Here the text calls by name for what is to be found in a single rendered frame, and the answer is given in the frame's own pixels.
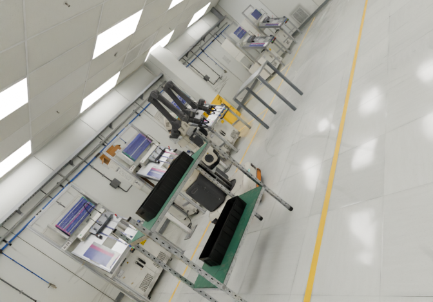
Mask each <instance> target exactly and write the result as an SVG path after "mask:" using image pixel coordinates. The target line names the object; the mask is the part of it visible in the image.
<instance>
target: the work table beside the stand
mask: <svg viewBox="0 0 433 302"><path fill-rule="evenodd" d="M265 65H268V66H269V67H270V68H271V69H272V70H273V71H274V72H276V73H277V74H278V75H279V76H280V77H281V78H282V79H283V80H284V81H286V83H288V85H290V86H291V87H292V88H293V89H294V90H295V91H296V92H298V93H299V94H300V95H301V96H302V95H303V92H302V91H300V90H299V89H298V88H297V87H296V86H295V85H294V84H293V83H292V82H291V81H290V80H289V79H288V78H287V77H285V76H284V75H283V74H282V73H281V72H280V71H279V70H277V69H276V68H275V67H274V66H273V65H272V64H271V63H270V62H269V61H268V60H266V61H265V62H264V63H263V65H261V67H259V69H257V70H256V71H255V72H254V73H253V74H252V76H250V78H248V79H247V80H246V81H245V82H244V83H243V85H242V86H241V87H240V89H239V90H238V91H237V93H236V95H235V96H234V97H233V100H234V101H235V102H236V103H237V104H238V105H239V106H241V107H242V108H243V109H244V110H246V111H247V112H248V113H249V114H250V115H251V116H252V117H253V118H255V119H256V120H257V121H258V122H259V123H261V125H263V126H264V127H265V128H266V129H269V126H268V125H267V124H266V123H264V122H263V121H262V120H261V119H260V118H258V117H257V116H256V115H255V114H254V113H253V112H252V111H251V110H249V109H248V108H247V107H246V106H244V105H243V104H242V103H241V102H240V101H239V100H238V99H237V96H239V94H241V92H243V91H244V90H245V89H246V90H247V91H248V92H250V94H252V95H253V96H254V97H255V98H256V99H258V100H259V101H260V102H261V103H262V104H263V105H264V106H265V107H266V108H267V109H269V110H270V111H271V112H272V113H274V114H276V113H277V112H276V111H275V110H274V109H273V108H272V107H270V106H269V105H268V104H267V103H266V102H264V101H263V100H262V99H261V98H260V97H259V96H258V95H257V94H256V93H254V92H253V91H252V90H251V89H250V88H248V85H250V84H251V83H252V82H253V81H254V80H255V79H256V78H257V79H259V80H260V81H261V82H262V83H263V84H265V85H266V86H267V87H268V88H269V89H270V90H271V91H272V92H273V93H274V94H275V95H277V96H278V97H279V98H280V99H281V100H282V101H284V102H285V103H286V104H287V105H288V106H289V107H290V108H291V109H292V110H293V111H296V109H297V108H296V107H294V106H293V105H292V104H291V103H290V102H289V101H288V100H287V99H286V98H285V97H284V96H282V95H281V94H280V93H279V92H278V91H276V90H275V89H274V88H273V87H272V85H270V84H269V83H268V82H267V81H266V80H265V79H263V78H262V77H261V76H260V73H261V71H262V70H263V68H264V67H265Z"/></svg>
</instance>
